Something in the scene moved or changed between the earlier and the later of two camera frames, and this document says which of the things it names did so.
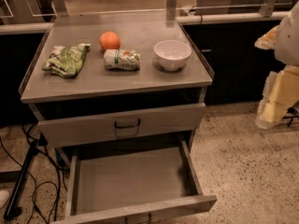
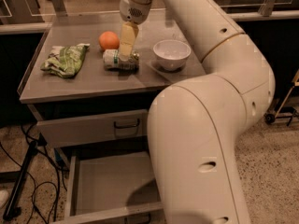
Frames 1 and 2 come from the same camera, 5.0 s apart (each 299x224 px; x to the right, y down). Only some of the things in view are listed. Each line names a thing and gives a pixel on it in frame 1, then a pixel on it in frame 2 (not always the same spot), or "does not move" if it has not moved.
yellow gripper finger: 267,41 -> 129,33
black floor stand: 13,211 does not move
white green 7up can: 115,59 does not move
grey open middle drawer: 132,179 does not move
